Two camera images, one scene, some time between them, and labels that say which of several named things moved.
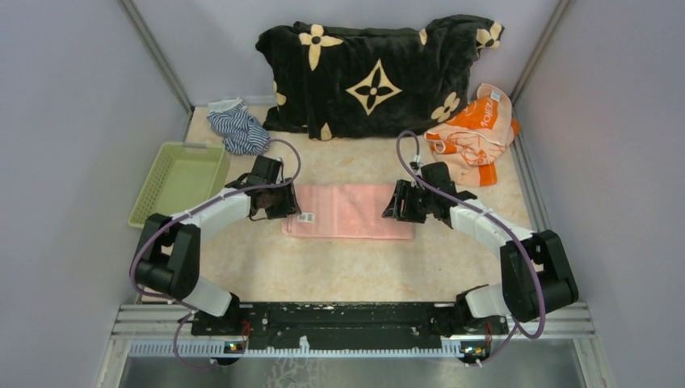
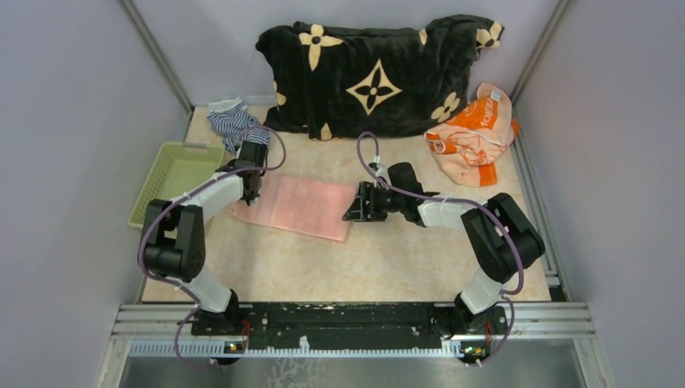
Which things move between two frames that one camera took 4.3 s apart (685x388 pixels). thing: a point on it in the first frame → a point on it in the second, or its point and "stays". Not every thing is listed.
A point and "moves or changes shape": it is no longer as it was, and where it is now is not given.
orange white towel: (471, 145) stays
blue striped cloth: (242, 133) stays
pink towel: (346, 211) moves or changes shape
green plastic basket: (182, 174) stays
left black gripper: (290, 205) → (252, 196)
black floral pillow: (331, 82) stays
